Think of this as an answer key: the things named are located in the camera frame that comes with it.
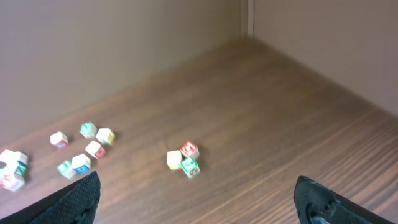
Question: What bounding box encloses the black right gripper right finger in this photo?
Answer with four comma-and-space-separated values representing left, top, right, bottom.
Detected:
293, 175, 393, 224

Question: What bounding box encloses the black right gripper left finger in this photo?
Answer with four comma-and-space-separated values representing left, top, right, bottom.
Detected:
1, 171, 101, 224

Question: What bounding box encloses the yellow edged picture block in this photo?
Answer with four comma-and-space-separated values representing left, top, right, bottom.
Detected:
96, 128, 116, 145

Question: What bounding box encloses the yellow side picture block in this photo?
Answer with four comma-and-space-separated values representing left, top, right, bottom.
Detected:
167, 151, 183, 170

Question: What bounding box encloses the green J letter block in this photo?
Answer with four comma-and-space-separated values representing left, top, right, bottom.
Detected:
181, 157, 200, 179

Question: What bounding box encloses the red letter wooden block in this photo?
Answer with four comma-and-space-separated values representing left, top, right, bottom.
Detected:
180, 141, 200, 159

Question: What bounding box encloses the green E letter block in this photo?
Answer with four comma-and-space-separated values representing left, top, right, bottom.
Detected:
57, 160, 76, 179

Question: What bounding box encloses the snail picture blue block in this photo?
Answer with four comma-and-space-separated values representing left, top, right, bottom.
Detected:
72, 154, 91, 174

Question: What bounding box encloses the green Z side block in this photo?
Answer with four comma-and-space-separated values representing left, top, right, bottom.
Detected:
3, 161, 29, 177

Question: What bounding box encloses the block with red side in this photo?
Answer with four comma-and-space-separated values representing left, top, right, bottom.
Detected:
50, 131, 69, 149

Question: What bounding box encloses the red V letter block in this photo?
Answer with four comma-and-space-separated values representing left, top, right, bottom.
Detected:
1, 174, 25, 192

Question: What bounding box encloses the green N letter block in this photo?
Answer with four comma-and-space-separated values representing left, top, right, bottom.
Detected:
80, 121, 98, 139

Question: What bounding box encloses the block with blue side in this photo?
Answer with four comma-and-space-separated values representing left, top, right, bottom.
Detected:
14, 151, 29, 165

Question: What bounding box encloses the green A letter block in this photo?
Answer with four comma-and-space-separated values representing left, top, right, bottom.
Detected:
0, 168, 4, 180

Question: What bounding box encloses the plain top far-left block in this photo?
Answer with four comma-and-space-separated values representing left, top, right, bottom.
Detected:
0, 149, 15, 164

